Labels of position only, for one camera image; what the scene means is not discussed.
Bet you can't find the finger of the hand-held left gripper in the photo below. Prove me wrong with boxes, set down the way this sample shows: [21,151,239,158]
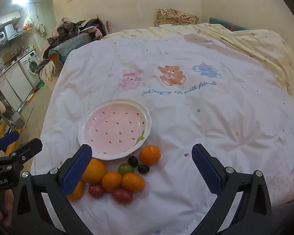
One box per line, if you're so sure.
[0,138,43,164]
[0,131,20,152]

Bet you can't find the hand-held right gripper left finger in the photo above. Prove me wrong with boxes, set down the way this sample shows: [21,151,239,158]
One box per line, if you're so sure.
[11,144,93,235]

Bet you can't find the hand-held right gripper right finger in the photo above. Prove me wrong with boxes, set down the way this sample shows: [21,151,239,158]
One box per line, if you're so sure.
[191,143,276,235]

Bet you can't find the large orange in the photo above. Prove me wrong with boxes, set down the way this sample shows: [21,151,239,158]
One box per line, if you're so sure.
[81,159,107,184]
[67,180,85,200]

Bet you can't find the red cherry tomato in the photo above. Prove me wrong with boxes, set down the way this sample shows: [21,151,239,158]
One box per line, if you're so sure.
[112,188,134,204]
[88,184,106,199]

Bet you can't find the small mandarin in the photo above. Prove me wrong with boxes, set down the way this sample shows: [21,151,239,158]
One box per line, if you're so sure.
[102,171,123,193]
[121,173,145,193]
[139,145,161,165]

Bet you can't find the green round fruit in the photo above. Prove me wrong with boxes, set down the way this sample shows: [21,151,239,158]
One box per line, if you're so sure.
[118,163,135,177]

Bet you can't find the pink strawberry print plate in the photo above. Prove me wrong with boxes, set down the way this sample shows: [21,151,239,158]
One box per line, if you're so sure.
[78,98,153,161]

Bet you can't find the person's left hand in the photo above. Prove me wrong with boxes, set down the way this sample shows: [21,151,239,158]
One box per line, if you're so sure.
[0,191,14,229]

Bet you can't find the chrome pole with grey foot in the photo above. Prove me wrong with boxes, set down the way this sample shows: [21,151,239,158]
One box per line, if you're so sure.
[11,88,37,129]

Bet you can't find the white base cabinet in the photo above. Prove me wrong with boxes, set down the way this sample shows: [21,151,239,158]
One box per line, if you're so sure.
[0,65,33,108]

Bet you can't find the white animal print blanket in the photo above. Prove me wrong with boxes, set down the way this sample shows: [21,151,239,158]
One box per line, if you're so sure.
[31,33,294,235]

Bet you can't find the pink bow print cloth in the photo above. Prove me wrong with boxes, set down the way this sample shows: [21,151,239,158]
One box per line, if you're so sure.
[265,152,294,206]

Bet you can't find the beige floral cloth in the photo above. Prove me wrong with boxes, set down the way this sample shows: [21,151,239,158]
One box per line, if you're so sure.
[35,59,55,82]

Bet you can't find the white washing machine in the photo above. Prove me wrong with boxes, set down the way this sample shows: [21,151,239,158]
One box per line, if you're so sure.
[18,50,43,89]

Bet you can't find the person's grey pants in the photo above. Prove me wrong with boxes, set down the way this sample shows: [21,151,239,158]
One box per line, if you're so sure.
[269,201,294,235]

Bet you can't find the hanging plastic bag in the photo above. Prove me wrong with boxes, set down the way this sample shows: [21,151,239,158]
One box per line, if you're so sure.
[23,15,36,31]

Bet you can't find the pile of dark clothes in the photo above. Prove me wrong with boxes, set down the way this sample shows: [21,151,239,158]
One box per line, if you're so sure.
[56,17,114,41]

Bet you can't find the cream printed quilt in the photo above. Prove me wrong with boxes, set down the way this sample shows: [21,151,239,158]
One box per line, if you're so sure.
[105,23,294,108]

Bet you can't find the teal pillow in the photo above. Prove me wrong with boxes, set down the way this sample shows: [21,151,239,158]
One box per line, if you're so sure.
[209,17,248,32]

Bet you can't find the floral brown pillow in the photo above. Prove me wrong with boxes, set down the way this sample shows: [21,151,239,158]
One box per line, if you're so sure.
[155,8,200,27]

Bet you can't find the white wall cabinets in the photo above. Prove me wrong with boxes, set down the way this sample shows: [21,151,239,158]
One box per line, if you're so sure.
[0,2,43,30]

